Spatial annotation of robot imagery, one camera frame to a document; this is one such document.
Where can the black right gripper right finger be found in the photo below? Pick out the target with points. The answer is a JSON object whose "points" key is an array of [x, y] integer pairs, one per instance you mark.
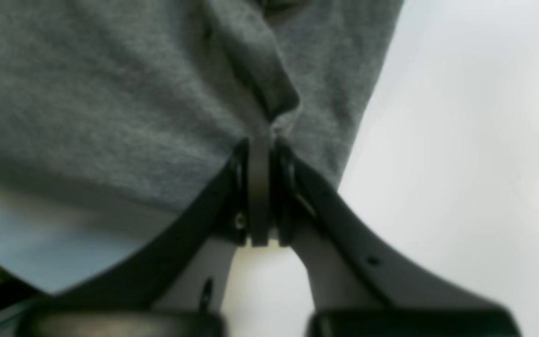
{"points": [[349, 266]]}

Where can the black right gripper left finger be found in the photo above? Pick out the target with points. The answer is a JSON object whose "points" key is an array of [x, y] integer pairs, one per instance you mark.
{"points": [[187, 265]]}

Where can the grey T-shirt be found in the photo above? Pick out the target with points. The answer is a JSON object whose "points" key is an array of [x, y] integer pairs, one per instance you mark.
{"points": [[147, 98]]}

